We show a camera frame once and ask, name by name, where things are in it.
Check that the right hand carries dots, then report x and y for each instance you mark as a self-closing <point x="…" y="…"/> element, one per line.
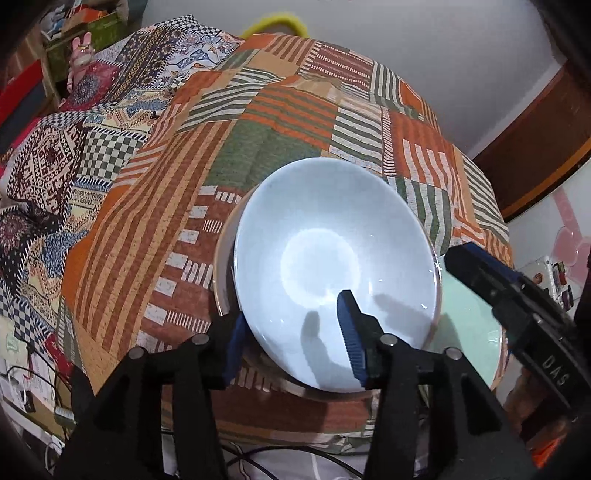
<point x="522" y="401"/>

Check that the pink bunny figurine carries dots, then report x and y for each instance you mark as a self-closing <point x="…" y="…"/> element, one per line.
<point x="80" y="59"/>

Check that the white spotted bowl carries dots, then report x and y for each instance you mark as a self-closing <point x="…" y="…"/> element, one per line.
<point x="317" y="227"/>

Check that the brown wooden door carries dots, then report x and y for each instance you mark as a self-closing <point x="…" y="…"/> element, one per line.
<point x="543" y="146"/>

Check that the green box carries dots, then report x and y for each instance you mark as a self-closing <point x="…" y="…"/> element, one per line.
<point x="103" y="33"/>

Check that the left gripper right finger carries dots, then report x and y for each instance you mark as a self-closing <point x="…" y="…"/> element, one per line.
<point x="470" y="436"/>

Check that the pink bowl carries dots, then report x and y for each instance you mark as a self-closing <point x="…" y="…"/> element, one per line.
<point x="255" y="359"/>

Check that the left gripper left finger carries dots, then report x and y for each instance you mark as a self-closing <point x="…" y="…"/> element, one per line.
<point x="118" y="436"/>

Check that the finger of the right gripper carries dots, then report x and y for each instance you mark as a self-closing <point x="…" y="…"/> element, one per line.
<point x="491" y="264"/>
<point x="489" y="286"/>

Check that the red box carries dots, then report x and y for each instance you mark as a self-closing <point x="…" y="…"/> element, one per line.
<point x="29" y="81"/>

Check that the striped patchwork blanket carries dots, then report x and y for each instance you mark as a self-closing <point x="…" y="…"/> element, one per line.
<point x="160" y="182"/>

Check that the blue patterned patchwork quilt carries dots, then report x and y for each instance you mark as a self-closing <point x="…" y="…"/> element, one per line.
<point x="59" y="175"/>

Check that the mint green plate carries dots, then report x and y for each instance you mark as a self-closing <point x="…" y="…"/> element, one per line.
<point x="466" y="322"/>

